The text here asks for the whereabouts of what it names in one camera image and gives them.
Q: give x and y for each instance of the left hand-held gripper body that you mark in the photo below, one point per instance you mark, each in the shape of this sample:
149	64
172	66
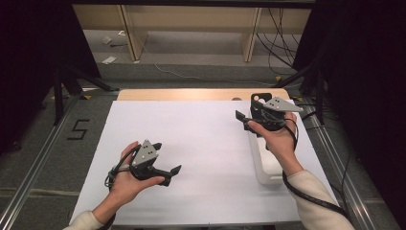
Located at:
145	155

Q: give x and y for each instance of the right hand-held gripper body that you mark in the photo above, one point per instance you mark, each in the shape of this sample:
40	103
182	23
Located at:
281	107

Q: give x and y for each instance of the white plastic box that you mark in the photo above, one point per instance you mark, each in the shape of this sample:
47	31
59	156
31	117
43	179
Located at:
271	166

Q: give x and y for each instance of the person's right hand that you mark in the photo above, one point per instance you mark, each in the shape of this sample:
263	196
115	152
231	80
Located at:
279	140

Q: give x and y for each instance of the person's left hand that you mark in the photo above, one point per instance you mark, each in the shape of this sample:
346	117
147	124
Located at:
126	188

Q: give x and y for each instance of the yellow tape piece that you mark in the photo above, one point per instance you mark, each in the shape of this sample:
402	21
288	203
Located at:
278	78
86	97

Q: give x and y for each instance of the white table sheet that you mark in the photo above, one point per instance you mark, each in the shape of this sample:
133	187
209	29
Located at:
198	143

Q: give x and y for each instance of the black metal stand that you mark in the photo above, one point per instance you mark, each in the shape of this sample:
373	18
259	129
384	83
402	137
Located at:
58	96
320	96

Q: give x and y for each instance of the wooden table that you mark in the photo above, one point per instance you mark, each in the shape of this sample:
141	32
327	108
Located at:
191	94

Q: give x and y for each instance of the dark curtain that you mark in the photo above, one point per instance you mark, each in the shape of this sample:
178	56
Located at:
28	64
367	80

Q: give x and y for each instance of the white paper scrap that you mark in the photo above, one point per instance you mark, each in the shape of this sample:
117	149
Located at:
109	60
107	40

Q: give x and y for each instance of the wooden shelf unit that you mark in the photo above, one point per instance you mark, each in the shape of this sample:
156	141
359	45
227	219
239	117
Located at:
134	38

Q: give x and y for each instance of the aluminium floor rail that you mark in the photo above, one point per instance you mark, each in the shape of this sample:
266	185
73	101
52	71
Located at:
349	191
40	161

